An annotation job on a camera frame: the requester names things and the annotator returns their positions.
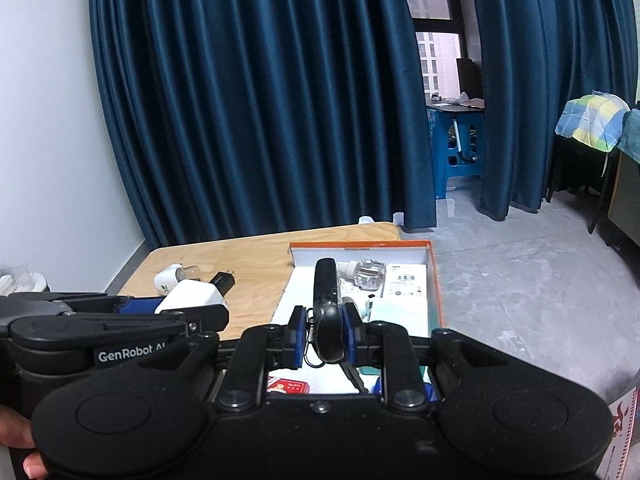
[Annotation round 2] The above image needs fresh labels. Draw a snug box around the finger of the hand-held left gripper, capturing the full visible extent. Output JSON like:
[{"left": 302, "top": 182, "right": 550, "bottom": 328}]
[
  {"left": 64, "top": 292, "right": 167, "bottom": 316},
  {"left": 156, "top": 304, "right": 231, "bottom": 337}
]

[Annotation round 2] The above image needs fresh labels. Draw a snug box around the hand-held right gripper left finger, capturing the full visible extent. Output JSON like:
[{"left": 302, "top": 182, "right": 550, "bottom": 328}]
[{"left": 170, "top": 306, "right": 307, "bottom": 408}]

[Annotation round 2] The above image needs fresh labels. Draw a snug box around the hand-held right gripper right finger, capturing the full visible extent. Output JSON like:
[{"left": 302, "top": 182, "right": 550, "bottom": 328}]
[{"left": 344, "top": 306, "right": 481, "bottom": 408}]

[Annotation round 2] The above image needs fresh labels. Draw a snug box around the white charger adapter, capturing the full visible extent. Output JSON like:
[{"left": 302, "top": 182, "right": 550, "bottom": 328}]
[{"left": 154, "top": 279, "right": 224, "bottom": 315}]

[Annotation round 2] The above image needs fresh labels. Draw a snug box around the white adhesive bandage box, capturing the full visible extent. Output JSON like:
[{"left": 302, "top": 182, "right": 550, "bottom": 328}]
[{"left": 369, "top": 299, "right": 432, "bottom": 337}]

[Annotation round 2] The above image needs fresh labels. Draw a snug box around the white box with orange rim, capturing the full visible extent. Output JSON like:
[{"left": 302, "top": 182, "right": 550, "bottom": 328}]
[{"left": 269, "top": 239, "right": 447, "bottom": 403}]

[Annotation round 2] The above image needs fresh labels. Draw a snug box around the person's left hand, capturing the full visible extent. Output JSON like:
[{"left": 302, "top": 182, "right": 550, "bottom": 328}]
[{"left": 0, "top": 405, "right": 49, "bottom": 480}]

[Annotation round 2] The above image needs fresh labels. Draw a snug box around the dark plug adapter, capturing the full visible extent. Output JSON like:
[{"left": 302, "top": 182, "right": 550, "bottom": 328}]
[{"left": 207, "top": 269, "right": 237, "bottom": 295}]

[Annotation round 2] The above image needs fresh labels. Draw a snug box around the white plug-in device with bottle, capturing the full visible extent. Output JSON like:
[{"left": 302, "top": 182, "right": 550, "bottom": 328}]
[{"left": 153, "top": 262, "right": 203, "bottom": 296}]

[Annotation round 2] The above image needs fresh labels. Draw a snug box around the small red box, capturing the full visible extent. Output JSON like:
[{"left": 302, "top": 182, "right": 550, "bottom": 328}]
[{"left": 267, "top": 374, "right": 312, "bottom": 397}]

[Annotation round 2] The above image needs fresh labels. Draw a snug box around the clear bottle with white cap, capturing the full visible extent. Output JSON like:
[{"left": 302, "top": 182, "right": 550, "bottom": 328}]
[{"left": 336, "top": 258, "right": 390, "bottom": 294}]

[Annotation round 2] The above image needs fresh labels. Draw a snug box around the clear plastic container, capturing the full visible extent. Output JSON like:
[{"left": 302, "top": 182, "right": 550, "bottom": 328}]
[{"left": 0, "top": 264, "right": 49, "bottom": 295}]

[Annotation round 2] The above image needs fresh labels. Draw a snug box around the blue plastic stool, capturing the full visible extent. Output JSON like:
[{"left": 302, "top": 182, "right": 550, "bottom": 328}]
[{"left": 426, "top": 104, "right": 487, "bottom": 201}]

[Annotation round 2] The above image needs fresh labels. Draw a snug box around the dark blue curtain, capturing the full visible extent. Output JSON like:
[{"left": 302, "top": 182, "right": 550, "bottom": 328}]
[
  {"left": 466, "top": 0, "right": 637, "bottom": 222},
  {"left": 88, "top": 0, "right": 437, "bottom": 250}
]

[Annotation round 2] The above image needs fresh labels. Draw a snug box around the dark furniture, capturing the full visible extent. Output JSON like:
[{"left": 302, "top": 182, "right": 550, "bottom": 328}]
[{"left": 546, "top": 108, "right": 640, "bottom": 250}]

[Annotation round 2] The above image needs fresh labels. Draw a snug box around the black monitor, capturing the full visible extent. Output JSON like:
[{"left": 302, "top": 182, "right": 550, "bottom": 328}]
[{"left": 455, "top": 58, "right": 485, "bottom": 101}]

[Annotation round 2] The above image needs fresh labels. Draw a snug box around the red printed paper bag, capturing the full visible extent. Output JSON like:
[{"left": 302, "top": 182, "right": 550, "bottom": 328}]
[{"left": 606, "top": 384, "right": 640, "bottom": 480}]

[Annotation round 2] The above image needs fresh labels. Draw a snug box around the window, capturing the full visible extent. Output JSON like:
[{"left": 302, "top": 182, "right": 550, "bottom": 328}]
[{"left": 398, "top": 0, "right": 485, "bottom": 102}]

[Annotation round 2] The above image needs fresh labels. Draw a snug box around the checked cloth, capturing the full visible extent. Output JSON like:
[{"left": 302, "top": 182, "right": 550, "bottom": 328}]
[{"left": 554, "top": 90, "right": 632, "bottom": 154}]

